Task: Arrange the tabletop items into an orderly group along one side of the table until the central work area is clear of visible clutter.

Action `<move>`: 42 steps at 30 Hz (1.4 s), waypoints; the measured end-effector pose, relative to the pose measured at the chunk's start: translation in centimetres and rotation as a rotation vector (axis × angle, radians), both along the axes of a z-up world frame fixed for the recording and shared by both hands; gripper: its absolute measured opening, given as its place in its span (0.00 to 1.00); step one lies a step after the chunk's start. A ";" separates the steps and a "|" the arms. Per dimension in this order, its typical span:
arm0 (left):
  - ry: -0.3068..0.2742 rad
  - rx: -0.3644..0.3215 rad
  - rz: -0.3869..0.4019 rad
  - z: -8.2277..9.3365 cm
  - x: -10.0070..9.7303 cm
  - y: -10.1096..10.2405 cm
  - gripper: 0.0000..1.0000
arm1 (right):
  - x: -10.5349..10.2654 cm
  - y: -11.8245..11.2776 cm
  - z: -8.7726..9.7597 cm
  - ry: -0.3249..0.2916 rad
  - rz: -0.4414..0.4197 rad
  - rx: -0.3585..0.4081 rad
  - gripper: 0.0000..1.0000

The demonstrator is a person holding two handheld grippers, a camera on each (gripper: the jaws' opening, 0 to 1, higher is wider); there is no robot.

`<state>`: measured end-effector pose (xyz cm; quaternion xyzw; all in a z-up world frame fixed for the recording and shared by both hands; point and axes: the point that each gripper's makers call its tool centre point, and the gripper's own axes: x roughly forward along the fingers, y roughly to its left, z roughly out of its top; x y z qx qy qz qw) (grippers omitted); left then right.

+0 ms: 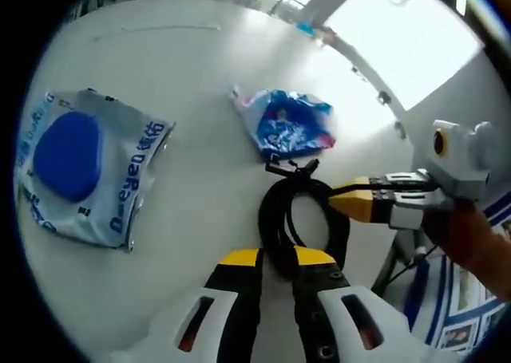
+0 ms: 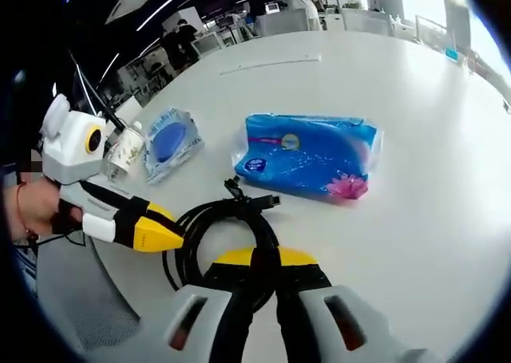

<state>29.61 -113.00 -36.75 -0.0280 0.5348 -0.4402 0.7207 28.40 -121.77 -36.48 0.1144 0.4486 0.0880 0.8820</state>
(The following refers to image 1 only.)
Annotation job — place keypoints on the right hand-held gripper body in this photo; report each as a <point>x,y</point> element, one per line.
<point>463,163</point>

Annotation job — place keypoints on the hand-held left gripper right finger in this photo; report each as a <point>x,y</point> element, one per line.
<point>319,311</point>

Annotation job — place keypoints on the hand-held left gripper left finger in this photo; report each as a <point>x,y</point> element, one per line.
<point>235,311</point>

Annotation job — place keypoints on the blue tissue packet item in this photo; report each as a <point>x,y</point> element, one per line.
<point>287,127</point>

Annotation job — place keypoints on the wet wipes pack blue lid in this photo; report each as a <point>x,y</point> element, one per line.
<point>68,155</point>

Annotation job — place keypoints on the person's right hand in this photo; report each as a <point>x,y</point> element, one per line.
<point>455,227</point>

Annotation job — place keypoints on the small black item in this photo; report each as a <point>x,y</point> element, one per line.
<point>383,98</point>
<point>356,71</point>

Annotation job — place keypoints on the large window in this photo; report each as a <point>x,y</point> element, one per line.
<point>399,48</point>

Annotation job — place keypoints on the small blue box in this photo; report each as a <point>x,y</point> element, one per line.
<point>306,28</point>

